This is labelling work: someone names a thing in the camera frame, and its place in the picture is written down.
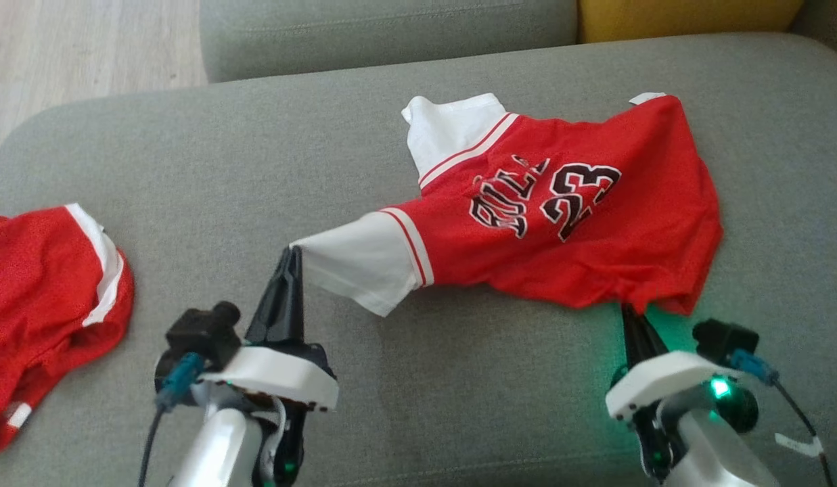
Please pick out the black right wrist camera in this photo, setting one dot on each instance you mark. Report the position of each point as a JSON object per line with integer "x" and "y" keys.
{"x": 722, "y": 338}

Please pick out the grey sofa back cushion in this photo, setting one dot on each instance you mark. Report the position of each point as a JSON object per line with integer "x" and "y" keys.
{"x": 391, "y": 34}

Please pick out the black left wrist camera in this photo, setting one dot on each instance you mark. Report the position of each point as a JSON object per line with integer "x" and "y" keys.
{"x": 198, "y": 335}

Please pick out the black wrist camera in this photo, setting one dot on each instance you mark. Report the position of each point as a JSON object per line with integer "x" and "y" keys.
{"x": 198, "y": 335}
{"x": 722, "y": 338}

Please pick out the red shorts with white stripe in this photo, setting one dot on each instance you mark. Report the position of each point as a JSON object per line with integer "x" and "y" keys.
{"x": 39, "y": 291}

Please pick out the large yellow sofa back cushion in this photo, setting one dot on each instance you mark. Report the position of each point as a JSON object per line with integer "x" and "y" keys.
{"x": 689, "y": 19}

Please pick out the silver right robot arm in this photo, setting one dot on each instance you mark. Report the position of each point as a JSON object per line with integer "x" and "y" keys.
{"x": 716, "y": 453}

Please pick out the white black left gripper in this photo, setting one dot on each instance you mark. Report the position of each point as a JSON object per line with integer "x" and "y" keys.
{"x": 276, "y": 375}

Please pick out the large grey sofa seat cushion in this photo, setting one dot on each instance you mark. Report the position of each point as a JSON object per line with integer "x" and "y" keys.
{"x": 418, "y": 379}

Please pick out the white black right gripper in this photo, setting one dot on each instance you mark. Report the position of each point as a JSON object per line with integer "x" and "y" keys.
{"x": 662, "y": 379}

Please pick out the red basketball jersey white sleeves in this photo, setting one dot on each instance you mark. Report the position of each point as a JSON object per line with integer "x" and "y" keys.
{"x": 580, "y": 223}

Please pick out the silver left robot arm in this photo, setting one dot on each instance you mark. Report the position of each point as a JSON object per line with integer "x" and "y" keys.
{"x": 218, "y": 446}

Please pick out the grey sofa side cushion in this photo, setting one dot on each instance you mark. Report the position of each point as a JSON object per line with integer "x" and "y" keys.
{"x": 827, "y": 24}

